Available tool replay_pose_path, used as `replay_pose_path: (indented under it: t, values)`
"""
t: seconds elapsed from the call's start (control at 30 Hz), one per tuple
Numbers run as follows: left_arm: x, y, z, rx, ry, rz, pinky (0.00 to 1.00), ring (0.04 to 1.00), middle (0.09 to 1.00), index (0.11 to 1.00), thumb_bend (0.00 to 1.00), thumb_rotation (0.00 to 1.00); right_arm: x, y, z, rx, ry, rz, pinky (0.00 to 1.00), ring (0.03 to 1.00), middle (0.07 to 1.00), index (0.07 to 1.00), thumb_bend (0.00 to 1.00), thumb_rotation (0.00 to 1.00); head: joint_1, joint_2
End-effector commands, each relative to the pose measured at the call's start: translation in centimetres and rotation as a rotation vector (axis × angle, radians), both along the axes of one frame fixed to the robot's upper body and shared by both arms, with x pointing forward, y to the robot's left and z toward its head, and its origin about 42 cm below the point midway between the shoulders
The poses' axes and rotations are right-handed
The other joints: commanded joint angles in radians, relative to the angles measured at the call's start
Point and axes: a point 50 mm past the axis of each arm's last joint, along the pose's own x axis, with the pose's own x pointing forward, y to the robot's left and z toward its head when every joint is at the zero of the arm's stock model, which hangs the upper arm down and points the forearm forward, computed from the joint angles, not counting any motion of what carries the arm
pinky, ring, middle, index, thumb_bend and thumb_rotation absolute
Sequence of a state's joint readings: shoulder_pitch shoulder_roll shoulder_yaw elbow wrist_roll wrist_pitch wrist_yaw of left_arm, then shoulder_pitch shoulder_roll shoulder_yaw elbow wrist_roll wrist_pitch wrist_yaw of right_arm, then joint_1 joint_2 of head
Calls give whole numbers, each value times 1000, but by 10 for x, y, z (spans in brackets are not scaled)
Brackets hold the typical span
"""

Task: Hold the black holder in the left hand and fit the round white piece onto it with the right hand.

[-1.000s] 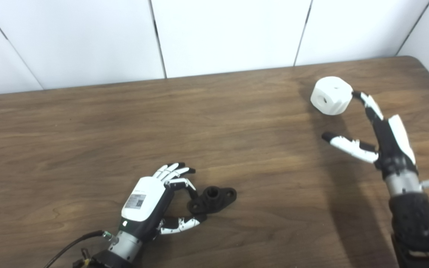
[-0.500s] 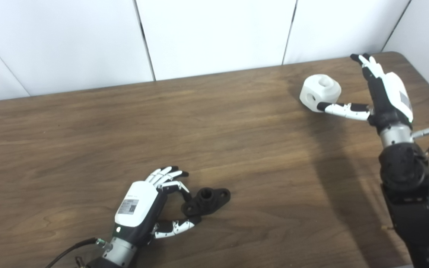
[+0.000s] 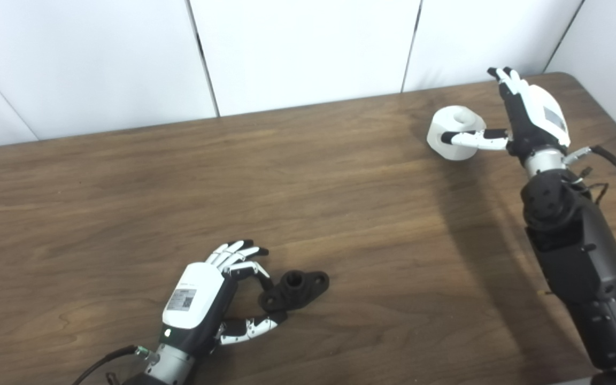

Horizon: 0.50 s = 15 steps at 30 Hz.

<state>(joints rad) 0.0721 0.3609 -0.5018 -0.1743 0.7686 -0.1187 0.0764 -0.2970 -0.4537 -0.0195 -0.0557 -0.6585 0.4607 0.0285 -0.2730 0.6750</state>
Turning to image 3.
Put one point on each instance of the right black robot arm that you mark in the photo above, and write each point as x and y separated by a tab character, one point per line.
580	240

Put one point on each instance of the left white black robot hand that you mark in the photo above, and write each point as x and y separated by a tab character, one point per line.
193	299

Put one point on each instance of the round white plastic piece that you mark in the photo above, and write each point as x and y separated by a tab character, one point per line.
455	147

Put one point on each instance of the black flanged holder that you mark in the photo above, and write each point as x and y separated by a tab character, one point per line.
294	289

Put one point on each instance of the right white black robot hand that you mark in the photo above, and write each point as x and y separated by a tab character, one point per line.
535	115

